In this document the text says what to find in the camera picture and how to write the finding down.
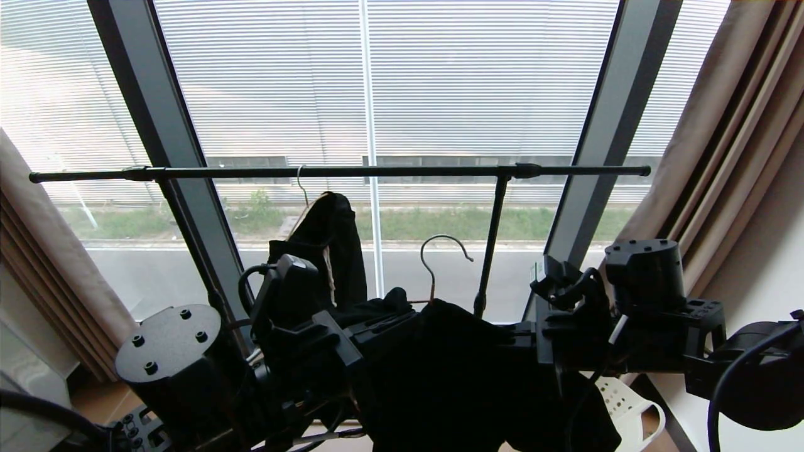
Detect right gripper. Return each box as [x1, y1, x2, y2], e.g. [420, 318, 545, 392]
[534, 314, 622, 396]

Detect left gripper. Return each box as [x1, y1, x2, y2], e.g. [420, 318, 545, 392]
[264, 311, 369, 406]

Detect black drawstring shorts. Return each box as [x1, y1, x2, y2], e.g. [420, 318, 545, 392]
[267, 191, 368, 313]

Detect black garment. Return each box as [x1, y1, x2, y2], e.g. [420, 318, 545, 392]
[327, 288, 622, 452]

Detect pink clothes hanger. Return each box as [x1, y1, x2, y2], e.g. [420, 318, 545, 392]
[286, 164, 334, 242]
[408, 234, 475, 306]

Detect white laundry basket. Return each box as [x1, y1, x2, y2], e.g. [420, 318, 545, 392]
[594, 375, 666, 452]

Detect black clothes rack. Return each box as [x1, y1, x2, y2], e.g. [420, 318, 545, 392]
[28, 163, 652, 321]

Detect beige curtain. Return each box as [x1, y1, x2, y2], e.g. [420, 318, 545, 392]
[0, 129, 139, 382]
[612, 0, 804, 299]

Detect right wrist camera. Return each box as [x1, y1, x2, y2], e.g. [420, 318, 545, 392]
[530, 254, 613, 316]

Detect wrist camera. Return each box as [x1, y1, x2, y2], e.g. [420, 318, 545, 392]
[530, 254, 613, 316]
[239, 254, 322, 343]

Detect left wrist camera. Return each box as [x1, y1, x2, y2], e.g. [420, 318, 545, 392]
[239, 254, 322, 343]

